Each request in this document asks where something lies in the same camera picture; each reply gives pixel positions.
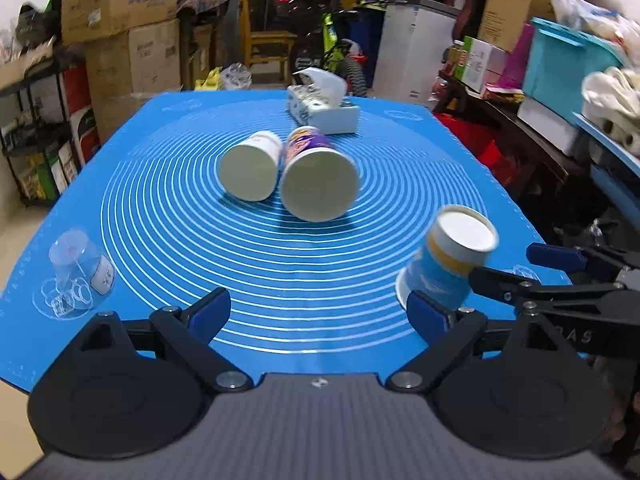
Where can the white chest freezer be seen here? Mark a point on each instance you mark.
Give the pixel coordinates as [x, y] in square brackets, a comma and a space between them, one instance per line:
[412, 50]

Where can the large brown cardboard box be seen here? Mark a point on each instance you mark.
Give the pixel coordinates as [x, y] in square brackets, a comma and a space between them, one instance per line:
[117, 7]

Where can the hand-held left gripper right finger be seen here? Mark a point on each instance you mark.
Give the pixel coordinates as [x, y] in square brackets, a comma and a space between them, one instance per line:
[426, 312]

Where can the white tissue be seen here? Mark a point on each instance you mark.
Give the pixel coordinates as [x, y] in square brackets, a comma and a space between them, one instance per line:
[322, 85]

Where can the wooden chair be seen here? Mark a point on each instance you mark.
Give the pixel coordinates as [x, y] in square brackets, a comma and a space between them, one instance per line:
[267, 40]

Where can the teal plastic storage bin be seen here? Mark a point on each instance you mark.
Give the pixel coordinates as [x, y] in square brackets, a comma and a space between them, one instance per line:
[565, 67]

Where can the red plastic tub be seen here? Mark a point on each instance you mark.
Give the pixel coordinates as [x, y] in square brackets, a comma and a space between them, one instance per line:
[475, 142]

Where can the green bicycle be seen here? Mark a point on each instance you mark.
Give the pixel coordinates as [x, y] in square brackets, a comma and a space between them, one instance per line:
[337, 50]

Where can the clear crumpled plastic bag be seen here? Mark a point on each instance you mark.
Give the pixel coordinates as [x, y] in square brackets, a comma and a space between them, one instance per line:
[236, 76]

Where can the flat white box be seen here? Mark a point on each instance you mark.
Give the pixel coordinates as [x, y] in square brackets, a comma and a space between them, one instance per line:
[550, 122]

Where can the green and white carton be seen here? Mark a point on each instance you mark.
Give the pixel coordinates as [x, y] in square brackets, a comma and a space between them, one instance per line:
[477, 62]

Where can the purple printed paper cup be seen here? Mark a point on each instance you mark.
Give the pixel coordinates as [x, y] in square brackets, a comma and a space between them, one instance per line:
[320, 185]

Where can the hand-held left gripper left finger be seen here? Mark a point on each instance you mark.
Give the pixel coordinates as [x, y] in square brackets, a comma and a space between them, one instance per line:
[209, 312]

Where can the blue ringed silicone mat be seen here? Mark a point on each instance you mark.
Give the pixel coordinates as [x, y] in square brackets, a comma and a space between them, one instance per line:
[300, 285]

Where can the yellow plastic bag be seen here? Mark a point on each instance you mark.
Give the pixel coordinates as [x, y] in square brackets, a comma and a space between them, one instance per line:
[209, 80]

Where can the black metal shelf rack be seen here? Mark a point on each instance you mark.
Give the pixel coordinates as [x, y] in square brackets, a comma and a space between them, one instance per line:
[35, 125]

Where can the clear plastic cup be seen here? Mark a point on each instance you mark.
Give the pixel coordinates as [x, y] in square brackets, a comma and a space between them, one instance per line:
[75, 270]

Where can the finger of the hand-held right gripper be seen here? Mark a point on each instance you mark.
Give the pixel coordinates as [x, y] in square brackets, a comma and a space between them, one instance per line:
[505, 287]
[555, 256]

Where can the white paper cup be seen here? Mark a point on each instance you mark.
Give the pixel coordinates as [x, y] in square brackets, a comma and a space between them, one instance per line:
[247, 172]

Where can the tall brown cardboard box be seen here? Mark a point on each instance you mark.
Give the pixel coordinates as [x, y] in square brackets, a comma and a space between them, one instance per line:
[135, 60]

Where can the cream plush cloth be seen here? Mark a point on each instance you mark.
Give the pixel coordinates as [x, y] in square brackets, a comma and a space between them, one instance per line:
[612, 105]

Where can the white tissue box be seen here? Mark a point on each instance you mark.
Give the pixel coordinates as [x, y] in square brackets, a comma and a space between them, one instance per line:
[330, 117]

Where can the blue and yellow paper cup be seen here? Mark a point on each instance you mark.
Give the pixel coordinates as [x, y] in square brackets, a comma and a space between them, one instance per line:
[447, 262]

